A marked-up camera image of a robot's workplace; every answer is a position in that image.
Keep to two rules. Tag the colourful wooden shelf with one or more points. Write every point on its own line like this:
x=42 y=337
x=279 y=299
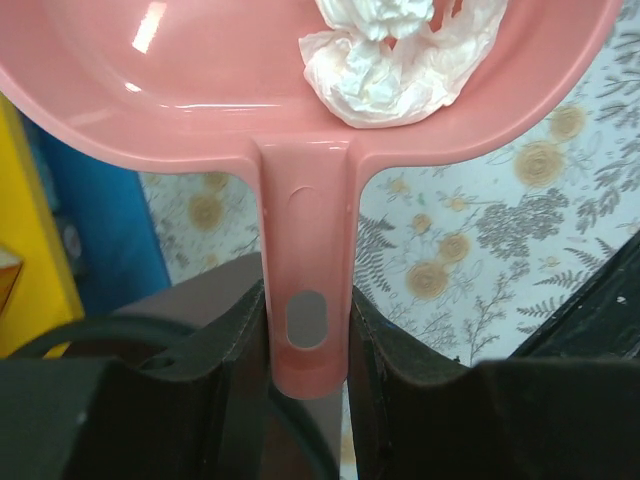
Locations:
x=80 y=228

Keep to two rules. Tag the brown trash bin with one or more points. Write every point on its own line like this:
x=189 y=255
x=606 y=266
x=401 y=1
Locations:
x=150 y=326

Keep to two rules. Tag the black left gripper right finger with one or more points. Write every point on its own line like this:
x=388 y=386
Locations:
x=417 y=414

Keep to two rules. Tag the red packet on lower shelf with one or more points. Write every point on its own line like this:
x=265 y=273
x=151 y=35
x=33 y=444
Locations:
x=11 y=265

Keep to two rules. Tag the white paper scrap under gripper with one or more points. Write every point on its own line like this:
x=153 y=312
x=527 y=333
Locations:
x=380 y=64

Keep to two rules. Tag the floral table mat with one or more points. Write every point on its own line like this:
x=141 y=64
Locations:
x=472 y=258

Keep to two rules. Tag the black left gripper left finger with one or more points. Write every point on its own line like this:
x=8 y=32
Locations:
x=195 y=411

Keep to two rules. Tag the pink dustpan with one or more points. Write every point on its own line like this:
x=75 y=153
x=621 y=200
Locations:
x=217 y=86

